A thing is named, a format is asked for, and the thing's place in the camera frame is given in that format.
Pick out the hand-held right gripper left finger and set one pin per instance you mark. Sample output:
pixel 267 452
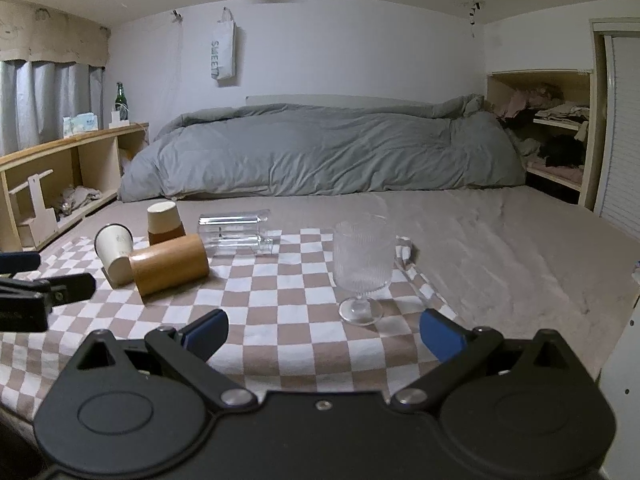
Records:
pixel 206 332

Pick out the grey curtain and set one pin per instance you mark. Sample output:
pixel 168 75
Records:
pixel 45 105

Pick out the white slatted door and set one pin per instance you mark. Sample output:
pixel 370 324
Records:
pixel 622 135

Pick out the low wooden shelf unit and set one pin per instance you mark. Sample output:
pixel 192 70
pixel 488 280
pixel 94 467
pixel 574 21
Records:
pixel 95 160

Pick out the clear square glass cup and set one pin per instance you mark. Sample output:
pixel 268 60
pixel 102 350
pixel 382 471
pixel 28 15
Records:
pixel 235 241

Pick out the wooden closet shelves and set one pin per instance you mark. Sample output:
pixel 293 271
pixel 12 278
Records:
pixel 500 90

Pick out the grey duvet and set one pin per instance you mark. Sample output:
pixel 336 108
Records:
pixel 325 155

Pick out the dark clothes pile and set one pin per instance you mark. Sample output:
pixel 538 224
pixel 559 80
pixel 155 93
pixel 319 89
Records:
pixel 562 152

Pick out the beige curtain valance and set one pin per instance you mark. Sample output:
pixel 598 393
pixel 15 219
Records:
pixel 55 35

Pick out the small white box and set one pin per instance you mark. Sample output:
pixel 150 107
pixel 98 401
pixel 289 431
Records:
pixel 118 119

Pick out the brown paper cup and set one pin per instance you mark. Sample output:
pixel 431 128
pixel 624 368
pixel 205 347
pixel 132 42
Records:
pixel 164 220

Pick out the wooden cup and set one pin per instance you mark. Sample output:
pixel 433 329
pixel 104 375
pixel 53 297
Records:
pixel 170 265

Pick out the white paper cup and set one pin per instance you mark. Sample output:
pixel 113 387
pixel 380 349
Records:
pixel 112 255

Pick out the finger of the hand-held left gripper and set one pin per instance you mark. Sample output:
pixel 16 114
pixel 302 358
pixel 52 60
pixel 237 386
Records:
pixel 20 262
pixel 65 286

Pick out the wooden rack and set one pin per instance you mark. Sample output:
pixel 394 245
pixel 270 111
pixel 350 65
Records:
pixel 37 215

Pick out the crumpled grey cloth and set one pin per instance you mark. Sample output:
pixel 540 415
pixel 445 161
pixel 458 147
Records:
pixel 80 200

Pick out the white cabinet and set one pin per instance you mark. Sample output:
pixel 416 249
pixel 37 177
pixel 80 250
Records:
pixel 622 390

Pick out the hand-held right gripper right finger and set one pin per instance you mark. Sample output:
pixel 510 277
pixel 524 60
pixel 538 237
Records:
pixel 440 335

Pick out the white tote bag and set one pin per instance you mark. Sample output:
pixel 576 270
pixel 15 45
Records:
pixel 222 50

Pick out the folded pink cloth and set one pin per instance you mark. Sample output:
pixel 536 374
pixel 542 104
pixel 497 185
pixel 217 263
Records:
pixel 555 170

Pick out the folded beige clothes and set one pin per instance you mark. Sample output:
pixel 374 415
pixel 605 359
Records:
pixel 562 111

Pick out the pink clothes pile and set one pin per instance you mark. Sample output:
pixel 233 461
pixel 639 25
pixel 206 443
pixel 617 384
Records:
pixel 520 100

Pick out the ribbed stemmed glass cup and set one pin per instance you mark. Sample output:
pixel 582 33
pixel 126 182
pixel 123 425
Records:
pixel 360 270

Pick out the brown white checkered cloth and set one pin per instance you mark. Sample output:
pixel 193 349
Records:
pixel 280 310

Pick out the green glass bottle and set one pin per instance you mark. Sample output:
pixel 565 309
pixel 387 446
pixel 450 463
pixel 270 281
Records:
pixel 120 97

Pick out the tissue pack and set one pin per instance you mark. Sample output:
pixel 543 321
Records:
pixel 68 126
pixel 85 123

